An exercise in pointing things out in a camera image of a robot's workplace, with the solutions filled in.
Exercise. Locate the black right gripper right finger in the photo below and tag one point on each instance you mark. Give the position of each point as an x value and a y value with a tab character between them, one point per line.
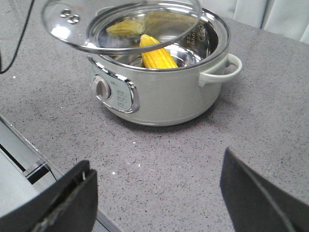
256	205

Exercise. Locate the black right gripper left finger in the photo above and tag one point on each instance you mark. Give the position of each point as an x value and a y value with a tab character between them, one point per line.
69	205

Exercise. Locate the yellow corn cob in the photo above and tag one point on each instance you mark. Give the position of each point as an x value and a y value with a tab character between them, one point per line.
156	59

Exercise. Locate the glass pot lid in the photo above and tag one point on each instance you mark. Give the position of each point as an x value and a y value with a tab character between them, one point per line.
120	27

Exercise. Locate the pale green electric pot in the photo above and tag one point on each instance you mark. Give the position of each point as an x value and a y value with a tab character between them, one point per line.
158	97

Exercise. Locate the white curtain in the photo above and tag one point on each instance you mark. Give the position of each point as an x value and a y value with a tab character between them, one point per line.
289	18

